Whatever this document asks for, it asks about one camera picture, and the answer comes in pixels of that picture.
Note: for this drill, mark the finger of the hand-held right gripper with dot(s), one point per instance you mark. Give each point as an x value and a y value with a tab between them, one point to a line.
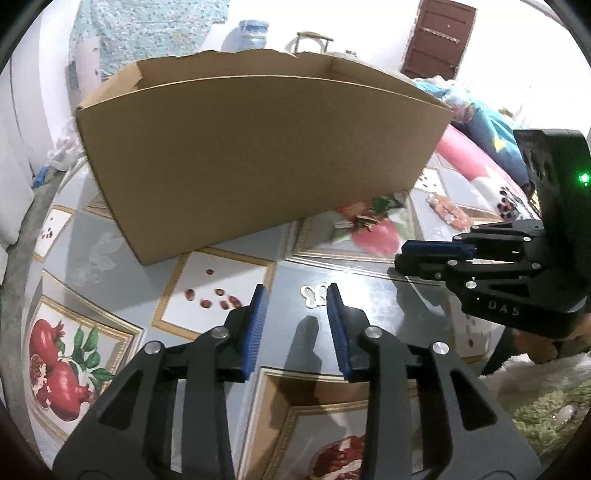
425	267
434	249

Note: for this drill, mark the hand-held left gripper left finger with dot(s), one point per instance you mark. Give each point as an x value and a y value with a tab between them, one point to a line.
253	332

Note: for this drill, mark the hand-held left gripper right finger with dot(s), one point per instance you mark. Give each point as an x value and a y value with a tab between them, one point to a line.
339	332

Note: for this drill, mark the cardboard box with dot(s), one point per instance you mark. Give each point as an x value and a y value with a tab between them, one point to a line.
258	161

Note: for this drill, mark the person's right hand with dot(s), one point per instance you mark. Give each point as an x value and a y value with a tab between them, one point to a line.
549	351

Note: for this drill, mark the pink floral blanket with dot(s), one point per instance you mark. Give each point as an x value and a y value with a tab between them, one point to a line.
461	152

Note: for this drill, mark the blue patterned blanket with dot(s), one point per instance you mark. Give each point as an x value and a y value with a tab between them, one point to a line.
489	124

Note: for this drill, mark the printed floral tablecloth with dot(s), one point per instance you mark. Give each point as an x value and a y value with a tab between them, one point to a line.
138	258

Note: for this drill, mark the white fluffy rug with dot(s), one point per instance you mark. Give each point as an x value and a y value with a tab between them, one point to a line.
517	383

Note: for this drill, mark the green fluffy rug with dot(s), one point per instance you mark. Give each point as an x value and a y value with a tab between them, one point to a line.
540	415

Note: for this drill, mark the brown wooden door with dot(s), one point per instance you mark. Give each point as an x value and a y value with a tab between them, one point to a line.
438	41

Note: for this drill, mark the wooden chair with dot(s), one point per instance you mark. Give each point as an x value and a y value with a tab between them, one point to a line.
314	36

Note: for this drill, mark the white plastic bag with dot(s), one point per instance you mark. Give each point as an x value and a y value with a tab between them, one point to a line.
62	151

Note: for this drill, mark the blue water jug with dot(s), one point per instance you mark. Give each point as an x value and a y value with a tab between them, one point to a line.
253	34

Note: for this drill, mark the white curtain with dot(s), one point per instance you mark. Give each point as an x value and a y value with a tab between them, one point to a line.
27	115

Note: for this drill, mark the teal patterned cloth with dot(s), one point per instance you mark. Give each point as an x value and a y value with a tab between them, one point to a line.
147	32

